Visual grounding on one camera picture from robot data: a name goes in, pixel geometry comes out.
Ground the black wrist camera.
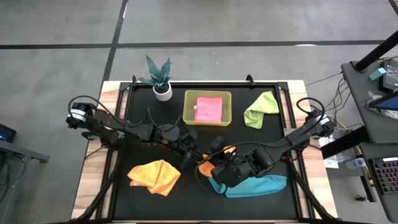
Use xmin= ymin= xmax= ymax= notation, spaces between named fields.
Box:
xmin=178 ymin=129 xmax=198 ymax=144
xmin=213 ymin=163 xmax=249 ymax=188

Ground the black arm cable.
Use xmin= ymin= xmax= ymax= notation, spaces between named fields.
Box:
xmin=67 ymin=95 xmax=185 ymax=133
xmin=195 ymin=96 xmax=326 ymax=197

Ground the green microfiber towel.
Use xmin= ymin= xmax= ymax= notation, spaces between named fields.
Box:
xmin=243 ymin=90 xmax=280 ymax=129

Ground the blue-lit black device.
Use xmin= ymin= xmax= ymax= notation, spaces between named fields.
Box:
xmin=0 ymin=123 xmax=17 ymax=143

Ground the orange microfiber towel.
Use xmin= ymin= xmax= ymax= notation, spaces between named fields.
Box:
xmin=126 ymin=159 xmax=182 ymax=197
xmin=198 ymin=144 xmax=238 ymax=179

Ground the grey cart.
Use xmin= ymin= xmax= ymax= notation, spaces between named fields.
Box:
xmin=0 ymin=138 xmax=50 ymax=224

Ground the backlit keyboard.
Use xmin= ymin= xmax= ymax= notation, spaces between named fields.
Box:
xmin=371 ymin=157 xmax=398 ymax=196

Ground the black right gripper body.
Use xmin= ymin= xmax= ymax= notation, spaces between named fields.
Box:
xmin=211 ymin=136 xmax=256 ymax=189

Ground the pink microfiber towel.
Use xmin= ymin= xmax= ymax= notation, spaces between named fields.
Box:
xmin=194 ymin=96 xmax=223 ymax=123

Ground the yellow translucent plastic bin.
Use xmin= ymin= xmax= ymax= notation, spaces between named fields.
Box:
xmin=182 ymin=90 xmax=233 ymax=127

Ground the black round pole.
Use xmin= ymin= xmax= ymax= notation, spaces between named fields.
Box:
xmin=354 ymin=30 xmax=398 ymax=73

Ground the black desk crossbar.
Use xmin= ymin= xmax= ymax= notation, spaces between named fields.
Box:
xmin=320 ymin=126 xmax=371 ymax=160

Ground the tablet with blue screen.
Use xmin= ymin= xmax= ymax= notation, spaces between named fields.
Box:
xmin=368 ymin=91 xmax=398 ymax=112

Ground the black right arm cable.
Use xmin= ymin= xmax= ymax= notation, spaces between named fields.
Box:
xmin=195 ymin=96 xmax=326 ymax=197

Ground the clear plastic bottle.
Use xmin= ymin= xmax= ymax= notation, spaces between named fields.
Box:
xmin=346 ymin=157 xmax=368 ymax=170

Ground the small teal box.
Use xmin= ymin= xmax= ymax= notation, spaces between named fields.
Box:
xmin=369 ymin=67 xmax=387 ymax=82

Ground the black metal table frame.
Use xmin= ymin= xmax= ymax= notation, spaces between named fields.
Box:
xmin=70 ymin=73 xmax=340 ymax=224

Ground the white paper sheet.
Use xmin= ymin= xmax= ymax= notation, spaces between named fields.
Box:
xmin=323 ymin=157 xmax=340 ymax=170

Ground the blue microfiber towel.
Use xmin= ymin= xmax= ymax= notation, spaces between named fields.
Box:
xmin=208 ymin=174 xmax=288 ymax=199

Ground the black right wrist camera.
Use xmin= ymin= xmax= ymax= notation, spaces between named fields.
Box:
xmin=213 ymin=163 xmax=249 ymax=188

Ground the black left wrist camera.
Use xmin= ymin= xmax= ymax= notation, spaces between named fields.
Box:
xmin=178 ymin=129 xmax=198 ymax=144

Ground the grey desk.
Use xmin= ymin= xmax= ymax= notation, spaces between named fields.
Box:
xmin=341 ymin=60 xmax=398 ymax=144
xmin=359 ymin=142 xmax=398 ymax=223

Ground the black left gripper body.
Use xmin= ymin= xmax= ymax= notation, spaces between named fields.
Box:
xmin=174 ymin=129 xmax=200 ymax=169

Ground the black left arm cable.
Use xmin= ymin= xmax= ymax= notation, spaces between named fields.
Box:
xmin=67 ymin=95 xmax=185 ymax=133

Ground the snake plant in white pot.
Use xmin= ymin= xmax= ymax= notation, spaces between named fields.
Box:
xmin=138 ymin=55 xmax=174 ymax=102

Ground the black screen device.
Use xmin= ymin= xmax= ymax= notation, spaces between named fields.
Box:
xmin=378 ymin=58 xmax=398 ymax=94

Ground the thin grey cable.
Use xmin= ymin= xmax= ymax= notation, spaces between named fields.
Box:
xmin=305 ymin=72 xmax=343 ymax=87

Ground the clear plastic bag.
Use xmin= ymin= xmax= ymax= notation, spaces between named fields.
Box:
xmin=317 ymin=126 xmax=352 ymax=164

